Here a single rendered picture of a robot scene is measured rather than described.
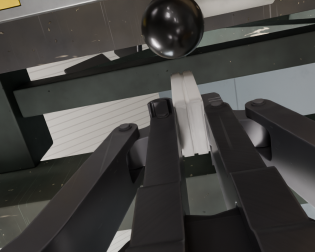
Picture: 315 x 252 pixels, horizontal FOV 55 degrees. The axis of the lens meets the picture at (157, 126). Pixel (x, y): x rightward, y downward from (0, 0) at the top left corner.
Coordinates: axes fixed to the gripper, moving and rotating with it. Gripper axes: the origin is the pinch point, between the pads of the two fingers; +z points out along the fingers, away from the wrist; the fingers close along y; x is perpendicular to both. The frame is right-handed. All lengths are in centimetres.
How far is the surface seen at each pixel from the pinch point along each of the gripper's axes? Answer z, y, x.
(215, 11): 12.9, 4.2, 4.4
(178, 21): -0.4, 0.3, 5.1
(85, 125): 278, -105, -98
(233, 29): 103, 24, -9
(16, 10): 11.5, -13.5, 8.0
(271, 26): 88, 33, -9
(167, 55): 0.4, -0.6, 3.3
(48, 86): 20.5, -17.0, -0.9
